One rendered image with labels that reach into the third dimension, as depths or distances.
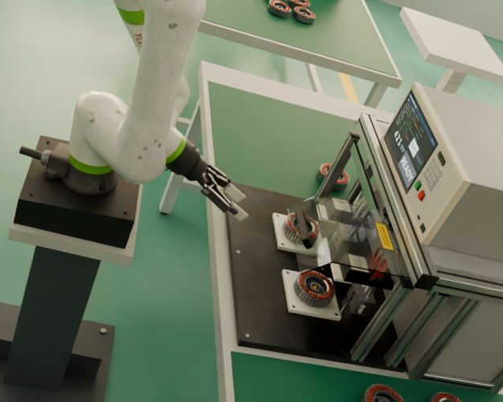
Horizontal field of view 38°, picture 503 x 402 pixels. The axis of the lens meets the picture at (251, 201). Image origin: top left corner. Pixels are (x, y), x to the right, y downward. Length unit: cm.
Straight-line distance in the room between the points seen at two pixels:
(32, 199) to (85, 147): 18
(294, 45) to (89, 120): 172
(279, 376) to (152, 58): 81
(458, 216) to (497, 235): 13
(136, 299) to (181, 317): 19
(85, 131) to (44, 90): 203
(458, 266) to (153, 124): 80
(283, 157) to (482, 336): 97
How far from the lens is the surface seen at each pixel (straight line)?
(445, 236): 181
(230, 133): 254
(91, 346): 267
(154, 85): 162
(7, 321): 268
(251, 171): 240
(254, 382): 178
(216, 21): 330
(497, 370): 211
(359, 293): 204
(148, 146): 170
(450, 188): 175
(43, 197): 190
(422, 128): 193
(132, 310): 284
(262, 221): 218
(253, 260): 204
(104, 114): 180
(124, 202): 193
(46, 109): 371
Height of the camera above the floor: 207
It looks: 35 degrees down
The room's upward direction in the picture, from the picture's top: 25 degrees clockwise
